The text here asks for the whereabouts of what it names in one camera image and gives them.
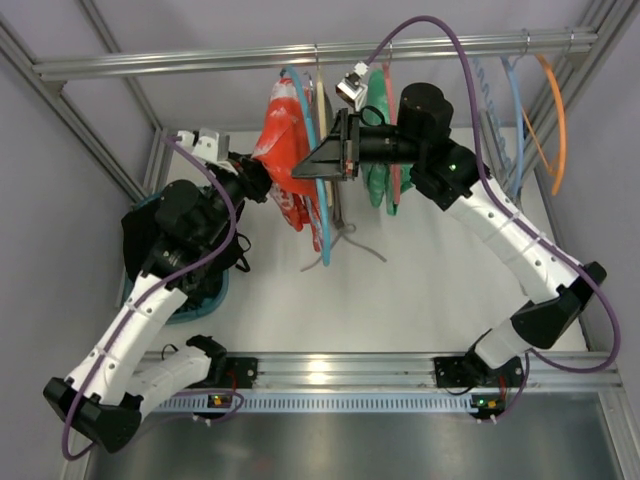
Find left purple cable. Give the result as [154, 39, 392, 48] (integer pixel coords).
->
[60, 134, 237, 460]

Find red white patterned trousers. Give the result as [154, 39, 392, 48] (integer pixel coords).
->
[252, 77, 323, 252]

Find light blue spiral hanger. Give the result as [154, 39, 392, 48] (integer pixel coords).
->
[471, 57, 513, 169]

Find beige wooden hanger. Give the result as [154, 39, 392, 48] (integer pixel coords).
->
[314, 46, 334, 208]

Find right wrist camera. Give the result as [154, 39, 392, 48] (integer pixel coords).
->
[335, 62, 369, 111]

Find pink hanger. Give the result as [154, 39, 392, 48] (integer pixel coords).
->
[382, 43, 402, 205]

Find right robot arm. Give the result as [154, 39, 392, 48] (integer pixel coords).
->
[292, 82, 606, 388]

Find purple cable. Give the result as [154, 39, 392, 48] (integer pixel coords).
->
[364, 14, 622, 374]
[60, 134, 237, 460]

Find brown grey trousers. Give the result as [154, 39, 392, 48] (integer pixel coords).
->
[310, 87, 387, 263]

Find teal blue hanger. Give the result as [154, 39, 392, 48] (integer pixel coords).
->
[280, 65, 331, 267]

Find orange hanger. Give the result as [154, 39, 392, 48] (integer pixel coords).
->
[523, 54, 568, 197]

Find left aluminium frame post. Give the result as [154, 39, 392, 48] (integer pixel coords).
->
[1, 1, 165, 202]

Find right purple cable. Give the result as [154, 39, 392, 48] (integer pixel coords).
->
[364, 14, 622, 374]

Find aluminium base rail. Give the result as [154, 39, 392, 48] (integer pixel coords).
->
[82, 350, 624, 396]

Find right aluminium frame post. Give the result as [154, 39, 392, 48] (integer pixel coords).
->
[474, 0, 640, 296]

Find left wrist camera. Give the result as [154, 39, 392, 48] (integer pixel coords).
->
[175, 128, 230, 165]

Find black clothes pile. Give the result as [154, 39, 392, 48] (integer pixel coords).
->
[136, 200, 251, 303]

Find light blue cable duct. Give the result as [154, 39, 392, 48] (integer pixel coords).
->
[155, 393, 503, 414]

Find teal laundry basket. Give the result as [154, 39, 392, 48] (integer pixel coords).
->
[119, 193, 229, 325]

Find aluminium frame post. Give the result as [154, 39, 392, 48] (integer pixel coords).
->
[474, 0, 640, 296]
[1, 1, 165, 202]

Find green patterned trousers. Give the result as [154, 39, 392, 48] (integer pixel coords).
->
[361, 65, 411, 216]

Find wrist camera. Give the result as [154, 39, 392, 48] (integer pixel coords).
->
[175, 128, 230, 165]
[335, 62, 369, 111]

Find aluminium hanging rail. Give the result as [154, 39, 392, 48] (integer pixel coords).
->
[32, 27, 598, 82]

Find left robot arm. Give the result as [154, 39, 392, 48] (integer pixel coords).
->
[43, 153, 272, 453]

